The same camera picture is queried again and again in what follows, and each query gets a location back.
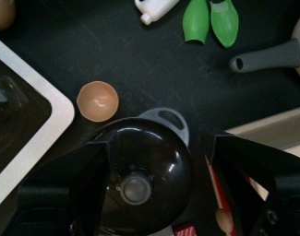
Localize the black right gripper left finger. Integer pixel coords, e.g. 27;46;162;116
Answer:
67;137;114;236

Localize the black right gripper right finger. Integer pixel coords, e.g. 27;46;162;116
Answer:
209;133;300;236

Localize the red and white small box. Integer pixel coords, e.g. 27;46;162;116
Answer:
172;155;240;236

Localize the pink toy toaster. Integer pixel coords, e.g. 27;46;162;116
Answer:
225;106;300;201

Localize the green plastic toy piece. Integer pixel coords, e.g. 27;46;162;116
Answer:
182;0;212;45
209;0;240;49

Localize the white toy bottle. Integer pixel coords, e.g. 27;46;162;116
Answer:
134;0;182;26

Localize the black pot with grey handles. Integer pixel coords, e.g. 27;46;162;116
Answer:
70;107;196;236

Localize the beige pan with grey handle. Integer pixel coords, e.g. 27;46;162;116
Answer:
229;8;300;83

